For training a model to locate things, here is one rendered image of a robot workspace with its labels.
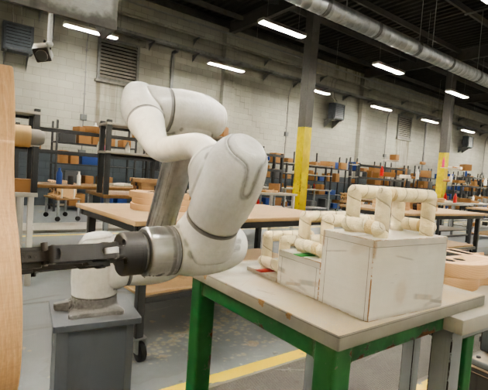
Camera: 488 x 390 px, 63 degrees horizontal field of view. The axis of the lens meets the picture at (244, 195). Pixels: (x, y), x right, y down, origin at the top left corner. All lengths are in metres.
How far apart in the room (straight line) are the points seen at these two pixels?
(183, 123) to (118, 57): 11.50
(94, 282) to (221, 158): 0.92
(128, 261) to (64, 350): 0.84
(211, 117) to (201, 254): 0.59
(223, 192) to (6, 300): 0.33
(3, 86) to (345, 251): 0.69
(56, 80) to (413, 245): 11.50
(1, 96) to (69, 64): 11.66
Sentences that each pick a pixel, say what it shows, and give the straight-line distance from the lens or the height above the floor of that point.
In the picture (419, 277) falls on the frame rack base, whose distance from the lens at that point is 1.00.
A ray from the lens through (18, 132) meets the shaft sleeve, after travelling 0.66.
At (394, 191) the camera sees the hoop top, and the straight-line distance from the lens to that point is 0.90.
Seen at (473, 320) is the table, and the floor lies 0.89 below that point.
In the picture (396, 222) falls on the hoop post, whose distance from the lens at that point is 1.07.
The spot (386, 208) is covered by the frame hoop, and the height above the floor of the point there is 1.17.
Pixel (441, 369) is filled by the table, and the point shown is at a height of 0.74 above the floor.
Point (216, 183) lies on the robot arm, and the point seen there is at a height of 1.20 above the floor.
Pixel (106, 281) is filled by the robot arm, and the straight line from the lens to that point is 1.46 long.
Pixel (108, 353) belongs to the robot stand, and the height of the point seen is 0.58.
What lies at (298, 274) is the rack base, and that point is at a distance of 1.02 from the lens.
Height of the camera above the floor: 1.22
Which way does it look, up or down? 3 degrees down
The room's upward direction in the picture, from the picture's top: 4 degrees clockwise
